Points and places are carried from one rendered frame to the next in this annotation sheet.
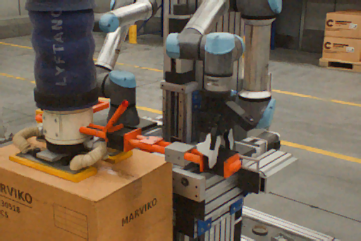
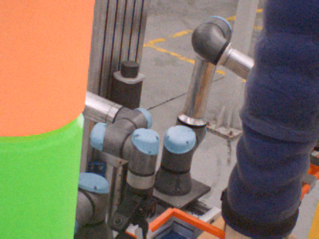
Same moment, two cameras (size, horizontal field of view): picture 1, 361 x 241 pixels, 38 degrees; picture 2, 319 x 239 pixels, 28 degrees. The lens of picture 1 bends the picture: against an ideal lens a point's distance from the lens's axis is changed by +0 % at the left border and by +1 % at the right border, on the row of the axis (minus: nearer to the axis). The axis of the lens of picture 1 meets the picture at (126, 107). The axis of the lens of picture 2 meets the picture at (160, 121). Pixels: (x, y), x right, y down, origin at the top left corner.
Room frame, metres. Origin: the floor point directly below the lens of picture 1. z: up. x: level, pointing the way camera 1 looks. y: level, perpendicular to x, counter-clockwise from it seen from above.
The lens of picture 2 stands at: (2.34, 1.74, 2.30)
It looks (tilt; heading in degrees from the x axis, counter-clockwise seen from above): 25 degrees down; 259
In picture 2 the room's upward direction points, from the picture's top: 8 degrees clockwise
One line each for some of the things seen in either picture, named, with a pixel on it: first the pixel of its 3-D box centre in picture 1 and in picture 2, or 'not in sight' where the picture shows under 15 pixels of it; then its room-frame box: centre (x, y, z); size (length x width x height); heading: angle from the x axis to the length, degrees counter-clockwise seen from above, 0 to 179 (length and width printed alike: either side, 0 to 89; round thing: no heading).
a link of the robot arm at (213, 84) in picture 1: (217, 83); not in sight; (1.35, -0.25, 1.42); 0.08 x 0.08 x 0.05
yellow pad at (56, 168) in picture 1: (51, 160); not in sight; (1.64, 0.26, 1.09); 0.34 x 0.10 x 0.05; 51
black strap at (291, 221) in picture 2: (67, 91); (258, 207); (1.72, 0.20, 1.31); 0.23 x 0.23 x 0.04
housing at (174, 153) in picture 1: (180, 153); (305, 182); (1.42, -0.16, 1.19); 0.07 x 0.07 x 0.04; 51
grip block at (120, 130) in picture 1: (123, 137); not in sight; (1.56, 0.01, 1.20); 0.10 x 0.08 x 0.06; 141
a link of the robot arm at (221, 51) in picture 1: (219, 54); not in sight; (1.36, -0.25, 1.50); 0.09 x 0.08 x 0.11; 155
